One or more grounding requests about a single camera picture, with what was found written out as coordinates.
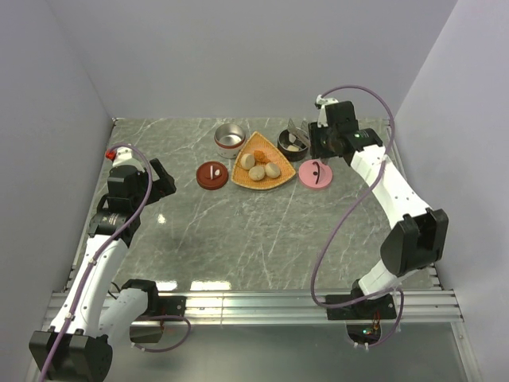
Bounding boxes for metal tongs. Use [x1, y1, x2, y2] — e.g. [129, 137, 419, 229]
[287, 119, 310, 147]

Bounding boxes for orange fried food piece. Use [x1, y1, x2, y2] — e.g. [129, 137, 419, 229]
[253, 150, 270, 163]

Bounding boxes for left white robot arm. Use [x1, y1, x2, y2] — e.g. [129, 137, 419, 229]
[29, 158, 176, 381]

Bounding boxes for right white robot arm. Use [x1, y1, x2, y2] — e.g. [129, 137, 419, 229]
[308, 96, 449, 319]

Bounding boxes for black steel lunch bowl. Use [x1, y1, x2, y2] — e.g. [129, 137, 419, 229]
[277, 129, 309, 162]

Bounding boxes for pink round lid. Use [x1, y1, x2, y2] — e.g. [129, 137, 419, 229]
[297, 159, 333, 189]

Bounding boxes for brown round lid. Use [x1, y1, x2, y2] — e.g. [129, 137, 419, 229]
[196, 161, 229, 190]

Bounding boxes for orange wicker triangular tray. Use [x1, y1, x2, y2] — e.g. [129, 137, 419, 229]
[230, 131, 296, 190]

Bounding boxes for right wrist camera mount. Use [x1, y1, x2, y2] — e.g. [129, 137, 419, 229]
[315, 95, 339, 128]

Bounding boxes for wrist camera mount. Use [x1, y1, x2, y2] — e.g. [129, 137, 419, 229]
[315, 95, 339, 128]
[105, 147, 140, 168]

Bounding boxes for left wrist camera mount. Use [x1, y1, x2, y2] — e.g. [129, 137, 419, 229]
[105, 147, 140, 168]

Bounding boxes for aluminium frame rail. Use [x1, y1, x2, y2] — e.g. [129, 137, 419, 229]
[41, 288, 466, 327]

